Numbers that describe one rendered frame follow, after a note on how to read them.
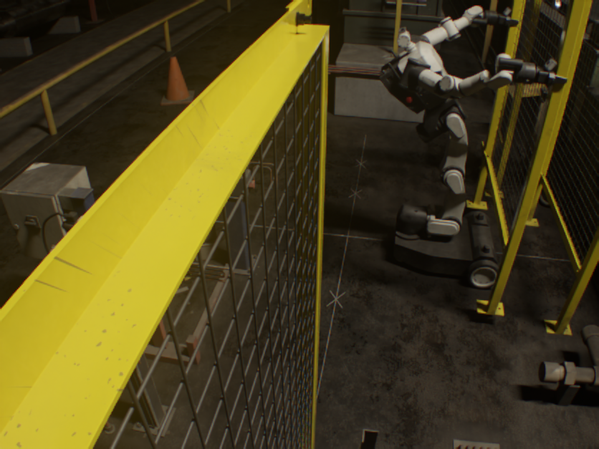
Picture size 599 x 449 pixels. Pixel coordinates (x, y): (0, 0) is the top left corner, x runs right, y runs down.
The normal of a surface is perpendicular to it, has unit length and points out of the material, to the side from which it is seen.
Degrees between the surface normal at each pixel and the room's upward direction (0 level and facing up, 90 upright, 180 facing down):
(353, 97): 90
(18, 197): 90
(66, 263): 90
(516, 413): 0
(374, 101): 90
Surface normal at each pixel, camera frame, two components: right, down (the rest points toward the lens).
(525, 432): 0.00, -0.81
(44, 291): 0.98, 0.11
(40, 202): -0.19, 0.57
